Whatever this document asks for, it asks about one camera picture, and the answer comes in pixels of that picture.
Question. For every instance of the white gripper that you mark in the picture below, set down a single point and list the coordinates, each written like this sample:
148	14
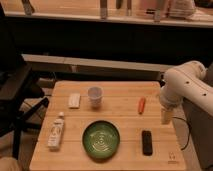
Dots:
168	99

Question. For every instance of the orange pepper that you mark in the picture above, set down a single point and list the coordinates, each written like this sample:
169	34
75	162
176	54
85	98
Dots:
141	105

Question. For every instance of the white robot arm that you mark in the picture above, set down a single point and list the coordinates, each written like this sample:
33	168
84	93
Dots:
185	81

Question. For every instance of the green ceramic plate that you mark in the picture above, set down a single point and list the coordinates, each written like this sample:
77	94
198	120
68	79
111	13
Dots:
101	140

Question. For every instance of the black rectangular remote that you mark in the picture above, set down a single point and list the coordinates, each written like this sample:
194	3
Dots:
147	143

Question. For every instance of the white rectangular block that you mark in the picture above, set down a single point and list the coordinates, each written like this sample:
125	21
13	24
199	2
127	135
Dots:
74	100

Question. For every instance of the white tube bottle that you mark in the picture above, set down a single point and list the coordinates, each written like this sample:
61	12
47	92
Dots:
56	132

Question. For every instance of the black chair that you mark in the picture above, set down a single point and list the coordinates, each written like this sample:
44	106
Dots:
20	95

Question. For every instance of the wooden bench rail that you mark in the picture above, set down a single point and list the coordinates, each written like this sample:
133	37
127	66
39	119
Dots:
42	59

